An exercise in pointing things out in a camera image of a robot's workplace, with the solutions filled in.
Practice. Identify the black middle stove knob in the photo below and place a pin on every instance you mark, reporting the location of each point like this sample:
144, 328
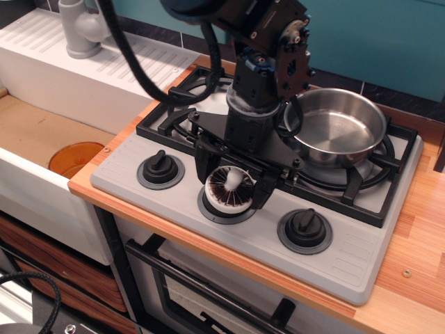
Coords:
219, 217

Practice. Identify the black burner grate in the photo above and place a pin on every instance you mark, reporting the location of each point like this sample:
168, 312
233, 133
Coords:
163, 121
370, 192

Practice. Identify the toy mushroom white brown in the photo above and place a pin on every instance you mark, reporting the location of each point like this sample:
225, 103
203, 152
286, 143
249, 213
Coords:
229, 189

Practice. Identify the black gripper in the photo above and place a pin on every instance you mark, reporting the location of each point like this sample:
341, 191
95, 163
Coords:
247, 126

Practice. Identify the black right stove knob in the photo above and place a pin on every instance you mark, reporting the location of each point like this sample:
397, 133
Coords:
305, 232

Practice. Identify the black right burner grate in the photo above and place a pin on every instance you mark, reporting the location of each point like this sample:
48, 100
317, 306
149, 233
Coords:
370, 192

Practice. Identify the grey toy stove top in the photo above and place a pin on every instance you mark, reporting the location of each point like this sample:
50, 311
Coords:
347, 269

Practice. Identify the stainless steel pan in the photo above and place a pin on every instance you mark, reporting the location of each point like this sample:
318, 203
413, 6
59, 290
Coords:
337, 129

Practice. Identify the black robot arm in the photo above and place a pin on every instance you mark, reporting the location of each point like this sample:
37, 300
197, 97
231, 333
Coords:
272, 67

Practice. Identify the oven door with handle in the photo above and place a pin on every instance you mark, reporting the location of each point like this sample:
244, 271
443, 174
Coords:
205, 297

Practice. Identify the grey toy faucet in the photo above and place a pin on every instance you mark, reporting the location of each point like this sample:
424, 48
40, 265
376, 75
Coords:
84, 31

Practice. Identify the orange plastic drain disc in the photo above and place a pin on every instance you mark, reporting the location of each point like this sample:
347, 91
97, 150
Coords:
69, 160

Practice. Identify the black left burner grate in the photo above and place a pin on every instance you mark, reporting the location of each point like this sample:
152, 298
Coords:
163, 121

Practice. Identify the black stove knob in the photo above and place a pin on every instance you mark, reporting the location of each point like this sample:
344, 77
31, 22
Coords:
219, 217
160, 171
305, 232

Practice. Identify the black left stove knob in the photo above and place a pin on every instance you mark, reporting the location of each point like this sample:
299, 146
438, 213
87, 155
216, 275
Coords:
160, 171

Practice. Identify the brass countertop screw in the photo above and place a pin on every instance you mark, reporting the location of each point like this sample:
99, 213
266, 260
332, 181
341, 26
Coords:
407, 273

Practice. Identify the wooden drawer fronts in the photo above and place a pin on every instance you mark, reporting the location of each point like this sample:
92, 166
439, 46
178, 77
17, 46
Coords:
88, 288

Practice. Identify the white toy sink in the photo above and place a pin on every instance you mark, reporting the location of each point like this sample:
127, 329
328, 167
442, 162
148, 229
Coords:
50, 100

